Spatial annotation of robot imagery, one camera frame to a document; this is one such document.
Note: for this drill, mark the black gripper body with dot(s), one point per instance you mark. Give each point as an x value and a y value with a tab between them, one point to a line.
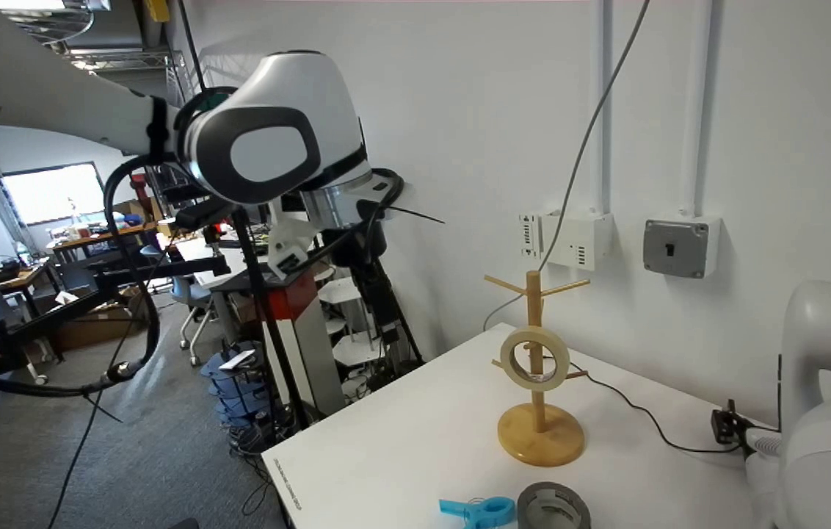
359	252

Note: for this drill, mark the bright window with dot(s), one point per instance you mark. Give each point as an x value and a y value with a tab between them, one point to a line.
52	193

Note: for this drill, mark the wooden peg holder stand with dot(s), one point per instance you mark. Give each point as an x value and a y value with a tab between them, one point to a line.
538	437

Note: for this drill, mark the blue plastic crate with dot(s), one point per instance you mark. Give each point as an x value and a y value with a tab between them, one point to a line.
240	393

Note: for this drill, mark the blue plastic clip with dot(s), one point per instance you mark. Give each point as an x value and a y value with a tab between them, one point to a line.
476	514

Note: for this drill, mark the small black connector device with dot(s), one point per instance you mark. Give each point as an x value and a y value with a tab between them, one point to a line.
727	429

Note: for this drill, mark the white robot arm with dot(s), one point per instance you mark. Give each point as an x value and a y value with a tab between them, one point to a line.
291	89

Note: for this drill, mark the black stand with white discs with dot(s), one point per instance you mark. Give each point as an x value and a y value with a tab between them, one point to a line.
375	312

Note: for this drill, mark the yellow hanging object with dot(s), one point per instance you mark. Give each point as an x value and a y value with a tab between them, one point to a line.
158	11

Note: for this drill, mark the office swivel chair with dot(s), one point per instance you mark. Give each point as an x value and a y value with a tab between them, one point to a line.
202	312

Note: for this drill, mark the cream masking tape roll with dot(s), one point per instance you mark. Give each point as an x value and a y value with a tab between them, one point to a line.
506	364

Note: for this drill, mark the white curved cylindrical object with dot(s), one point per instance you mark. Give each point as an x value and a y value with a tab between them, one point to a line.
826	432

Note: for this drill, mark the black tripod pole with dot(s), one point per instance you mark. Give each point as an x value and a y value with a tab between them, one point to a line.
265	324

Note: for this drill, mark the white wall box with arrows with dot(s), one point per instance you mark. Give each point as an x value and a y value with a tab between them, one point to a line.
534	236

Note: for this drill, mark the grey vertical wall conduit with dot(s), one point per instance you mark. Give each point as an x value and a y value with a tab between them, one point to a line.
708	99
607	99

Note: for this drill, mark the grey wall junction box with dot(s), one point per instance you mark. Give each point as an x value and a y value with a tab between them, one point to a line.
680	245

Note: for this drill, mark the plain white wall box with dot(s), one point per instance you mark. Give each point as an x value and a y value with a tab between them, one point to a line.
579	239

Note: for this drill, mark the brown cardboard box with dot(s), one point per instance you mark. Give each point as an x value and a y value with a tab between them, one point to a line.
92	324

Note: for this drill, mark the red white machine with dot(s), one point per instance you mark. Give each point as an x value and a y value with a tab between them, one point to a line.
302	335

